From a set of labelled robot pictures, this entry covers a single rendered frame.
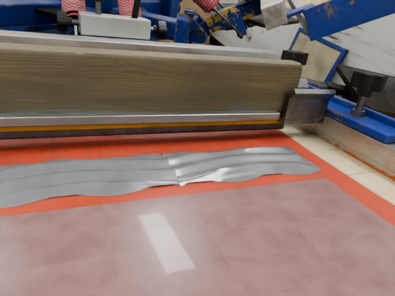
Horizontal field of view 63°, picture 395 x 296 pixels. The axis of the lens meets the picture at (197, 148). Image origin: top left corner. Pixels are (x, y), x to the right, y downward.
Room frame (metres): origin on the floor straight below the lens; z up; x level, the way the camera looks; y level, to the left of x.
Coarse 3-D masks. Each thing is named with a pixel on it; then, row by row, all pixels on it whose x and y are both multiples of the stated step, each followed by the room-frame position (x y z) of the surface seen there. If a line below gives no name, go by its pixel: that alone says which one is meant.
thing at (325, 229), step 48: (192, 144) 0.35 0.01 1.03; (240, 144) 0.37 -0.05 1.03; (288, 144) 0.39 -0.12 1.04; (192, 192) 0.24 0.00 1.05; (240, 192) 0.25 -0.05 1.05; (288, 192) 0.26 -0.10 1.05; (336, 192) 0.28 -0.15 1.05; (240, 240) 0.18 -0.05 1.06; (288, 240) 0.19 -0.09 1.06; (336, 240) 0.20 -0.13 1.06; (384, 240) 0.21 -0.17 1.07; (288, 288) 0.14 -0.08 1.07; (336, 288) 0.14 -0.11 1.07; (384, 288) 0.15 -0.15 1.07
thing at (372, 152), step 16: (304, 128) 0.47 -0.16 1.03; (320, 128) 0.44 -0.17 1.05; (336, 128) 0.42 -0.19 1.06; (352, 128) 0.40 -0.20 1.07; (336, 144) 0.41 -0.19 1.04; (352, 144) 0.39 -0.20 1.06; (368, 144) 0.37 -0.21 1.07; (384, 144) 0.36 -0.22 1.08; (368, 160) 0.36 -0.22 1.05; (384, 160) 0.35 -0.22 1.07
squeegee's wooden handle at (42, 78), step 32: (0, 64) 0.28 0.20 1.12; (32, 64) 0.29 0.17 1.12; (64, 64) 0.30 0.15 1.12; (96, 64) 0.32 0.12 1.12; (128, 64) 0.33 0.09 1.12; (160, 64) 0.35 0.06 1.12; (192, 64) 0.37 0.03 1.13; (224, 64) 0.39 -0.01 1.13; (256, 64) 0.41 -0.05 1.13; (288, 64) 0.43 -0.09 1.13; (0, 96) 0.27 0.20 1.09; (32, 96) 0.29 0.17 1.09; (64, 96) 0.30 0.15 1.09; (96, 96) 0.31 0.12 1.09; (128, 96) 0.33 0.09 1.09; (160, 96) 0.35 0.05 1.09; (192, 96) 0.36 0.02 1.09; (224, 96) 0.38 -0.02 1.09; (256, 96) 0.41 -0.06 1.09
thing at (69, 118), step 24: (0, 120) 0.26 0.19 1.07; (24, 120) 0.27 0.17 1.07; (48, 120) 0.28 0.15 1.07; (72, 120) 0.29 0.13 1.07; (96, 120) 0.30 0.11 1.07; (120, 120) 0.31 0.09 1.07; (144, 120) 0.32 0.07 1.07; (168, 120) 0.33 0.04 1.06; (192, 120) 0.35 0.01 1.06; (216, 120) 0.36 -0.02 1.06; (240, 120) 0.38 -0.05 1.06
